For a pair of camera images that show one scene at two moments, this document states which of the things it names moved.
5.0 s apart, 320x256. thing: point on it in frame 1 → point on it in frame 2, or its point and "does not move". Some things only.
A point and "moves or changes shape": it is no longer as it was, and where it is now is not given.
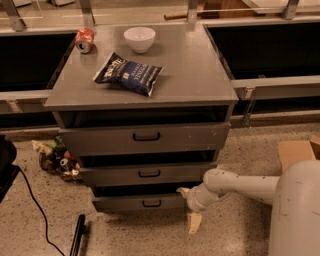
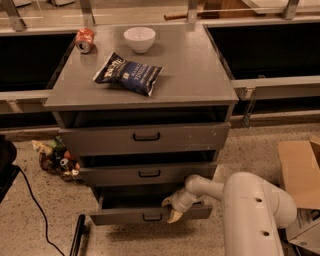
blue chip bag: [135, 76] does not move
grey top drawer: [146, 138] does not move
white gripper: [193, 201] → [180, 203]
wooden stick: [174, 16] does not move
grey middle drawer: [145, 175] does not move
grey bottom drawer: [140, 204] moves or changes shape
